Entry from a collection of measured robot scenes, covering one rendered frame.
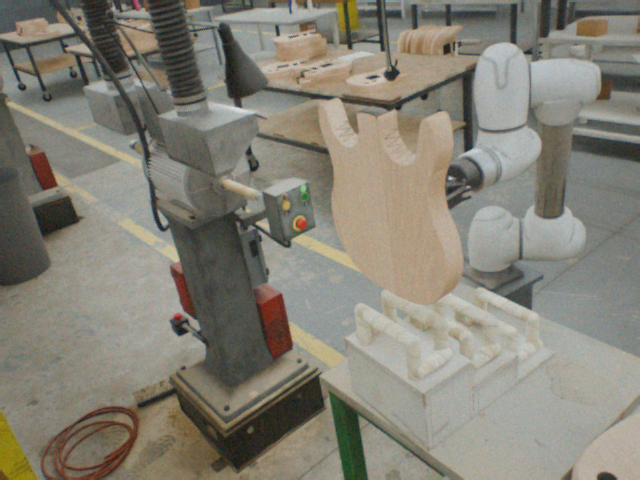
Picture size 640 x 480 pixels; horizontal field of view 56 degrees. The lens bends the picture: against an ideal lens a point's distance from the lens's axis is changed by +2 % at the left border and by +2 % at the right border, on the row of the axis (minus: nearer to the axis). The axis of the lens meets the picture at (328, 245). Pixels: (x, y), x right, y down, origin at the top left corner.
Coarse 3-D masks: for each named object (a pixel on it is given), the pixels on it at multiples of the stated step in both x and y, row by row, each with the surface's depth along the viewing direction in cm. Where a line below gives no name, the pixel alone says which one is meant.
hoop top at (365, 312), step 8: (360, 304) 137; (360, 312) 136; (368, 312) 134; (376, 312) 134; (368, 320) 134; (376, 320) 132; (384, 320) 131; (384, 328) 130; (392, 328) 128; (400, 328) 127; (392, 336) 128; (400, 336) 126; (408, 336) 125; (416, 336) 125; (408, 344) 124; (416, 344) 124
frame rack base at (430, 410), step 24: (384, 336) 143; (360, 360) 143; (384, 360) 136; (456, 360) 133; (360, 384) 148; (384, 384) 137; (408, 384) 128; (432, 384) 127; (456, 384) 131; (384, 408) 142; (408, 408) 133; (432, 408) 129; (456, 408) 134; (408, 432) 137; (432, 432) 132
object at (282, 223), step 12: (288, 180) 233; (300, 180) 231; (264, 192) 226; (276, 192) 224; (288, 192) 224; (300, 192) 227; (264, 204) 230; (276, 204) 223; (300, 204) 229; (276, 216) 227; (288, 216) 227; (300, 216) 231; (312, 216) 235; (276, 228) 231; (288, 228) 229; (276, 240) 239; (288, 240) 231
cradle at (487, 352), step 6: (486, 348) 141; (492, 348) 141; (498, 348) 142; (474, 354) 140; (480, 354) 140; (486, 354) 140; (492, 354) 141; (474, 360) 139; (480, 360) 139; (486, 360) 140; (474, 366) 138; (480, 366) 140
